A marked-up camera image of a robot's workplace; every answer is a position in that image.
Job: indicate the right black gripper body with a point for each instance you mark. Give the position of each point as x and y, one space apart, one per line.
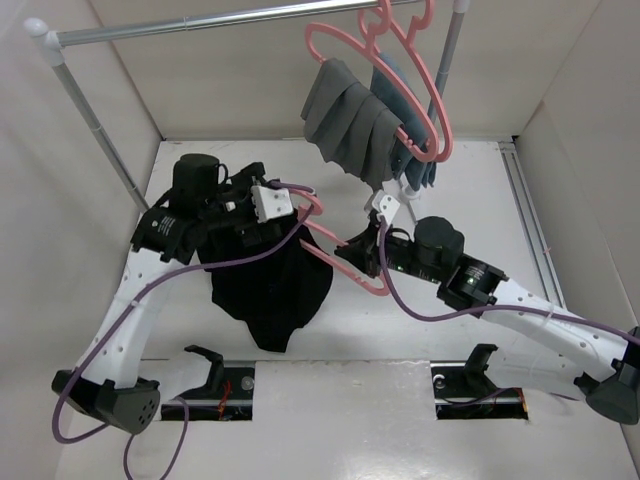
372 251

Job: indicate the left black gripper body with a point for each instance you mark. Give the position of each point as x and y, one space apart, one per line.
236 209

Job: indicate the black t shirt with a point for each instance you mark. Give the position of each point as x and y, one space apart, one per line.
276 295

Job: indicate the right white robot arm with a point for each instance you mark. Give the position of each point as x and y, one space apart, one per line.
583 359

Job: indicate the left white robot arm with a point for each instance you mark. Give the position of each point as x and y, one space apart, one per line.
203 198

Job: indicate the grey t shirt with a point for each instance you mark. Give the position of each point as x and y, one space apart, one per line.
350 125

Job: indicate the pink hanger with blue shirt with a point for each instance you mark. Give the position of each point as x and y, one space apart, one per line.
377 21

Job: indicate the pink hanger with grey shirt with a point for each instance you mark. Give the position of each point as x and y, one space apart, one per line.
377 60

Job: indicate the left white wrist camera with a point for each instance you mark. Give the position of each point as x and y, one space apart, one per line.
270 203

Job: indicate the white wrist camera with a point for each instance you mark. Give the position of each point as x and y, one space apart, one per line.
270 203
383 205

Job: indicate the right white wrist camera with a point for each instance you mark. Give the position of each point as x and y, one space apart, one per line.
383 205

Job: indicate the aluminium rail on table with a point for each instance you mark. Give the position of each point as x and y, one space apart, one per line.
538 246

